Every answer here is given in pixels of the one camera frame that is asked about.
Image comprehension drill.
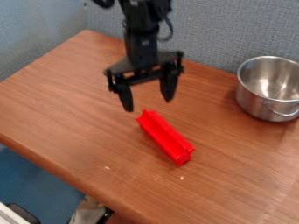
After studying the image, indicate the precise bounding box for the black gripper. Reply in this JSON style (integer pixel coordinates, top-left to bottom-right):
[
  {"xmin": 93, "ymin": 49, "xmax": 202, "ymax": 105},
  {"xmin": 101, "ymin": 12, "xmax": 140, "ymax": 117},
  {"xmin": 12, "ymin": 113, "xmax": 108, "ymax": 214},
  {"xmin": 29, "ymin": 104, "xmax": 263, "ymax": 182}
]
[{"xmin": 104, "ymin": 31, "xmax": 183, "ymax": 112}]

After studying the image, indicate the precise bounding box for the red plastic block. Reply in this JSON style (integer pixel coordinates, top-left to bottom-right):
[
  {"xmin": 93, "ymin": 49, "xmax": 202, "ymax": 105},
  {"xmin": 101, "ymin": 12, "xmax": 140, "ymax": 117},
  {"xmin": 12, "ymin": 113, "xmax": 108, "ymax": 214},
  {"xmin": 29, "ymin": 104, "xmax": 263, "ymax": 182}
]
[{"xmin": 136, "ymin": 109, "xmax": 195, "ymax": 166}]

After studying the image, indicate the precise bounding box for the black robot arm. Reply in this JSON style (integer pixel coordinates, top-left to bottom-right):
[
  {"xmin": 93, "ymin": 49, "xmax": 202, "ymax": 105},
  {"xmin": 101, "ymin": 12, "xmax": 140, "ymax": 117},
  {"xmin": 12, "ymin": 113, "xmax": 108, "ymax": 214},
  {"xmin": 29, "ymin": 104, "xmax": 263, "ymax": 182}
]
[{"xmin": 104, "ymin": 0, "xmax": 183, "ymax": 112}]

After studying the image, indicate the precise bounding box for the metal pot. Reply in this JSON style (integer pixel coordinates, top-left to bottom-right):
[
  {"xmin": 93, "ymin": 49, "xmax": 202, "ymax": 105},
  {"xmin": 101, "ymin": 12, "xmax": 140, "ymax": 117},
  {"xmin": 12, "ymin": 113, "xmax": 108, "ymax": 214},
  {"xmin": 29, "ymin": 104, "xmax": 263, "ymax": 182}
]
[{"xmin": 236, "ymin": 56, "xmax": 299, "ymax": 123}]

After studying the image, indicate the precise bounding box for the white object at corner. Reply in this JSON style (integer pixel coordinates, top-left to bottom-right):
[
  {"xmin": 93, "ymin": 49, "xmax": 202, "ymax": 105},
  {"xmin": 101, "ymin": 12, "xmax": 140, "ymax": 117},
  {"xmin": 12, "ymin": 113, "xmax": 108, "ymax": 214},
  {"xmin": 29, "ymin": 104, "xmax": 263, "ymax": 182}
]
[{"xmin": 0, "ymin": 202, "xmax": 31, "ymax": 224}]

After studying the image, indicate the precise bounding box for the crumpled beige cloth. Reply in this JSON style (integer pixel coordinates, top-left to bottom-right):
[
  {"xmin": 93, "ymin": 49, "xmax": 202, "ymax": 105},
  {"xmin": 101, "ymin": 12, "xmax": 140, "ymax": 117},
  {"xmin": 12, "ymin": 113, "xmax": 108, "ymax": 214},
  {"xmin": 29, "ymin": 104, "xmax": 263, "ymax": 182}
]
[{"xmin": 68, "ymin": 195, "xmax": 107, "ymax": 224}]

